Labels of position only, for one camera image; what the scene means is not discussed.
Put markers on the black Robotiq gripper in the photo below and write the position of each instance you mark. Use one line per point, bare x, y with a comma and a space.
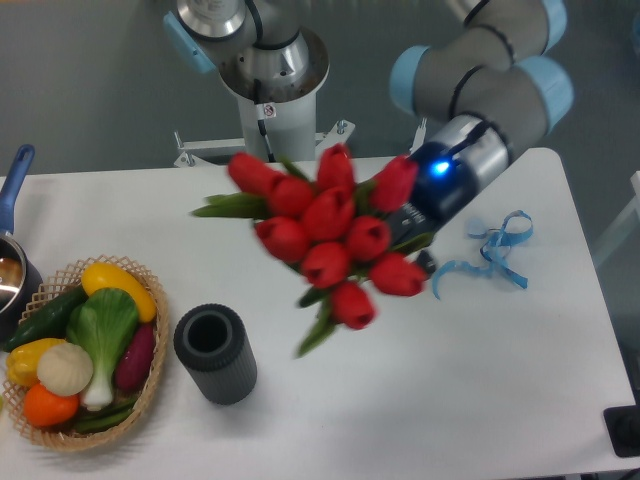
443, 186

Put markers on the red tulip bouquet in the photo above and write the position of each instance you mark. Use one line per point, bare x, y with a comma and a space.
332, 230

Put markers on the dark grey ribbed vase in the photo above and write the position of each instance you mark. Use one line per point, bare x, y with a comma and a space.
211, 342

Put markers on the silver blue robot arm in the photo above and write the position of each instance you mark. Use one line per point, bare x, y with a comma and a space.
492, 90

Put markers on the blue ribbon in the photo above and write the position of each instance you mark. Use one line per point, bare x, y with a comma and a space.
516, 229

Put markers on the black device at edge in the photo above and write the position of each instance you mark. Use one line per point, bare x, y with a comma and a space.
623, 429

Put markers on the purple sweet potato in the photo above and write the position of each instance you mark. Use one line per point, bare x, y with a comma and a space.
133, 368

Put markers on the green bok choy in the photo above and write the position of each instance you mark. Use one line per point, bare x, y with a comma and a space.
103, 328

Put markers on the green bean pods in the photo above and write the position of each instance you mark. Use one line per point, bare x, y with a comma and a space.
105, 419

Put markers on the woven wicker basket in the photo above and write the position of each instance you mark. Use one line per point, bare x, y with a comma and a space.
64, 438

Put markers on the green cucumber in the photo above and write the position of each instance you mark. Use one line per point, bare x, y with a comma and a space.
49, 321

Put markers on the orange fruit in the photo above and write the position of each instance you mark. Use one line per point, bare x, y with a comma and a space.
43, 408

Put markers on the yellow bell pepper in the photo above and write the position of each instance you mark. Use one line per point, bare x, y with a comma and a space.
23, 361

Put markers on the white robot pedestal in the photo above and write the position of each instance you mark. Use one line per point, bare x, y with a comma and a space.
275, 91

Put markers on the blue handled saucepan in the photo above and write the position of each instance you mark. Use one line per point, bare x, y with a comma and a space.
19, 277

